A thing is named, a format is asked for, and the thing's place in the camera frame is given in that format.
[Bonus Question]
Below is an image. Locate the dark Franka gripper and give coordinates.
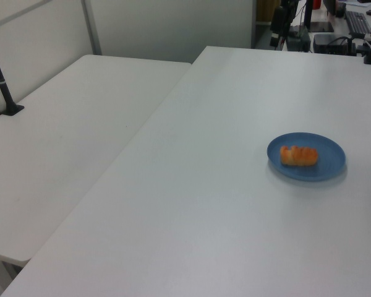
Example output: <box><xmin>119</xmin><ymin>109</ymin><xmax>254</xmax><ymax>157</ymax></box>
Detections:
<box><xmin>269</xmin><ymin>6</ymin><xmax>288</xmax><ymax>48</ymax></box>

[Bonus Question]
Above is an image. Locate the orange-brown bread roll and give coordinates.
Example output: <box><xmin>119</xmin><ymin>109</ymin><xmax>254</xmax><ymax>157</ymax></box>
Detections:
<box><xmin>279</xmin><ymin>145</ymin><xmax>319</xmax><ymax>167</ymax></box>

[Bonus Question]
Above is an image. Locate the black monitor stand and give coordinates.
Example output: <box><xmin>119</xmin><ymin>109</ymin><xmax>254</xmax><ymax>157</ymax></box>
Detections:
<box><xmin>302</xmin><ymin>0</ymin><xmax>335</xmax><ymax>33</ymax></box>

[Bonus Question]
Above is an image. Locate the black electronics box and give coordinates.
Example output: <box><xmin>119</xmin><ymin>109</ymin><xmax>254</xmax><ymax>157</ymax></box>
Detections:
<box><xmin>313</xmin><ymin>33</ymin><xmax>357</xmax><ymax>56</ymax></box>

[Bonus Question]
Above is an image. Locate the black keyboard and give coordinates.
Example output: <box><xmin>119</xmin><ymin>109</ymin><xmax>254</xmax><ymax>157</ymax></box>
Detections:
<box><xmin>344</xmin><ymin>10</ymin><xmax>371</xmax><ymax>34</ymax></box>

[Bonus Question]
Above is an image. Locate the blue round plate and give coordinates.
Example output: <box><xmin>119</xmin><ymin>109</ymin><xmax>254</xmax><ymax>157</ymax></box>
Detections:
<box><xmin>267</xmin><ymin>132</ymin><xmax>347</xmax><ymax>182</ymax></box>

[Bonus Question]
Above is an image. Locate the white side table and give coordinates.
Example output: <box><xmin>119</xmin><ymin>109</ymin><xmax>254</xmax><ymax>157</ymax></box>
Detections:
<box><xmin>0</xmin><ymin>54</ymin><xmax>192</xmax><ymax>269</ymax></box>

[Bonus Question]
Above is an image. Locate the black camera pole with base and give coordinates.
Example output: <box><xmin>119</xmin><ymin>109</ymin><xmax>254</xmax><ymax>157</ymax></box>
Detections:
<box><xmin>0</xmin><ymin>30</ymin><xmax>25</xmax><ymax>116</ymax></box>

